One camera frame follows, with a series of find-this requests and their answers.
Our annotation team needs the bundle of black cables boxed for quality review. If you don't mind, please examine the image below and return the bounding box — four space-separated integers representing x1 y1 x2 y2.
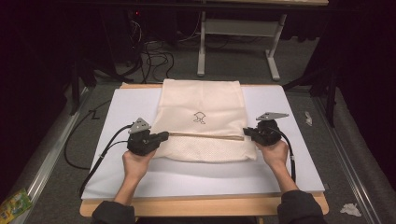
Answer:
122 17 176 84

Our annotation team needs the black stand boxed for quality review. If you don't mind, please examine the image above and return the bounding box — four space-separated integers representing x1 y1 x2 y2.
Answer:
282 64 340 129
68 57 98 117

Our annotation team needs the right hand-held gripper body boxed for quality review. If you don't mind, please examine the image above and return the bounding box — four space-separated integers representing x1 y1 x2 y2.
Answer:
252 111 290 147

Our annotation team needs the left hand-held gripper cable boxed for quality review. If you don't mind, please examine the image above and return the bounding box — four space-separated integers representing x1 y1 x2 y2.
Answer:
78 123 135 198

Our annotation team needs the green snack packet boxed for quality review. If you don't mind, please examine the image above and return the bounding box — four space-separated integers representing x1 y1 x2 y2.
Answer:
0 187 34 224

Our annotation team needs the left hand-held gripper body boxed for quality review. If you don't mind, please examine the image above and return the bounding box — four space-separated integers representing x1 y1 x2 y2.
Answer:
126 117 161 157

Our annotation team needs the cream mesh laundry bag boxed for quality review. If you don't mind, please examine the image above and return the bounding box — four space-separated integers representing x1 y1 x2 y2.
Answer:
149 78 258 163

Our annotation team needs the person's right hand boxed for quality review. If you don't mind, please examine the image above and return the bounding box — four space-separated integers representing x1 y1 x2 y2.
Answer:
255 139 290 172

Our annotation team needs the crumpled white tissue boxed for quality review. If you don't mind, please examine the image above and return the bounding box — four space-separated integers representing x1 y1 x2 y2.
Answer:
339 203 363 218

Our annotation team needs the white desk frame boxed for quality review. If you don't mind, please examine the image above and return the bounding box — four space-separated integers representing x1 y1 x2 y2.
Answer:
196 0 330 82

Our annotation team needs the black floor cable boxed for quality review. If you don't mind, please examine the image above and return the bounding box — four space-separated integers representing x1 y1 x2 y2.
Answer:
64 99 112 171

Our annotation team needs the white board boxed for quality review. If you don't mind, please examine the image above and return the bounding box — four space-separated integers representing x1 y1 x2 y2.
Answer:
81 85 326 201

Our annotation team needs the hand-held gripper cable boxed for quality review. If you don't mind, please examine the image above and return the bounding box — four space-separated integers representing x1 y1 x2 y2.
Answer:
78 123 135 198
268 125 297 184

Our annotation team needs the wooden table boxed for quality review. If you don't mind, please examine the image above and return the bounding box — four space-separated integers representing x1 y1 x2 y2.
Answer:
79 81 331 218

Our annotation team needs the person's left hand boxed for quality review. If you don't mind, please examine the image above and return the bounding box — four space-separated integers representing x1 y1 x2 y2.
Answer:
121 148 157 183

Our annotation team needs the metal floor rail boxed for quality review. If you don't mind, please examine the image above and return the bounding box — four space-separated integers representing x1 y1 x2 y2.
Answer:
313 95 376 224
8 87 91 224

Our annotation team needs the right hand-held gripper cable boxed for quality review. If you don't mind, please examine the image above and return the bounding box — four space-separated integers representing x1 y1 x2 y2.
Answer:
268 125 297 184

